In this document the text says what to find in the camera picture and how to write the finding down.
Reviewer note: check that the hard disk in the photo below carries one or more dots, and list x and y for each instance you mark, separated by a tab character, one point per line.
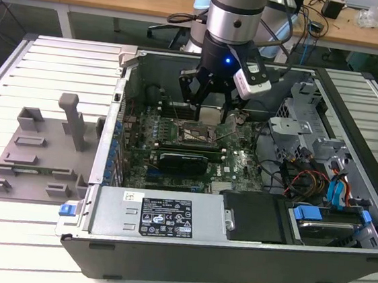
328	232

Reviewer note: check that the grey case latch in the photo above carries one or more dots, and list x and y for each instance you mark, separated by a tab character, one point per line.
128	54

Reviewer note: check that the small black box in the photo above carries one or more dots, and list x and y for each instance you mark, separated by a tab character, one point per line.
332	9

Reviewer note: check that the black graphics card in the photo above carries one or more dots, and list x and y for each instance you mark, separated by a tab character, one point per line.
181	166

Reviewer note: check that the black power adapter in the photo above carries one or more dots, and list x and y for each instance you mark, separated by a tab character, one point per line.
316	27

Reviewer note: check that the CPU socket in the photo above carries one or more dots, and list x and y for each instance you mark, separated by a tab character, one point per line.
193	130

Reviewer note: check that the office chair base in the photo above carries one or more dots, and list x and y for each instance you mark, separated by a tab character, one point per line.
162	28

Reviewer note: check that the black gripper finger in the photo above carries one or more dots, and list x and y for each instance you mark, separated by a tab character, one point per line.
189	87
230	100

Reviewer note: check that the clear plastic bags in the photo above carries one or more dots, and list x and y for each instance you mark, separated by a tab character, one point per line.
371	15

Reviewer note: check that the wooden desk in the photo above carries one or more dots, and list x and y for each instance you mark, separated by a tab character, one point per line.
105	1

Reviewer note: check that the silver power supply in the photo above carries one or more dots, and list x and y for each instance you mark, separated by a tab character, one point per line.
117	215

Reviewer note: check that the silver chipset heatsink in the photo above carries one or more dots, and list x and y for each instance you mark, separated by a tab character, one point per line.
223	186

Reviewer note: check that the grey parts rack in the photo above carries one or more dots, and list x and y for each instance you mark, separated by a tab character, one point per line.
55	154

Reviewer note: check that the green motherboard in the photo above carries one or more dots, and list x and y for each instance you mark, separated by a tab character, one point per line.
238	153

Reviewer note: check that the flat silver device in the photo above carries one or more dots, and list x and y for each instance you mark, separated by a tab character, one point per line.
362	1

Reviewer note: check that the dark grey PC case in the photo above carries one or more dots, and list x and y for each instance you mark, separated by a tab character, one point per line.
196	267

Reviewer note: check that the silver CPU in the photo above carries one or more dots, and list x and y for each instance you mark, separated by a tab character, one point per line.
211	116

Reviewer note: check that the green RAM stick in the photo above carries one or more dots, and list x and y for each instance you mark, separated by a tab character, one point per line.
47	171

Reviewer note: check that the blue expansion slot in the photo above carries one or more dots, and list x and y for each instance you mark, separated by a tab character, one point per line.
151	174

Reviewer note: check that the blue disk carrier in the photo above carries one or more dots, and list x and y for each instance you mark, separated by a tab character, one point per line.
307	213

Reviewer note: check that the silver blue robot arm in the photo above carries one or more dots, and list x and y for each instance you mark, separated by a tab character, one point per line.
237	8

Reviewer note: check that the blue case tab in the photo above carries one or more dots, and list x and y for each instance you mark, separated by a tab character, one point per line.
66	210

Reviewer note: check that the silver coin battery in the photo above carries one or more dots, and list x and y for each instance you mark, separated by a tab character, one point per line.
242	119

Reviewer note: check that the teal bin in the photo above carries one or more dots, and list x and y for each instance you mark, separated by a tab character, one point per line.
356	61

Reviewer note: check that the silver drive cage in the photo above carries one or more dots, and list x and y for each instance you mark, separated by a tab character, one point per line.
290	126

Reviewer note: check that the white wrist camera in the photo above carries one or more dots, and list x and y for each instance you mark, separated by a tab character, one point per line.
252	84

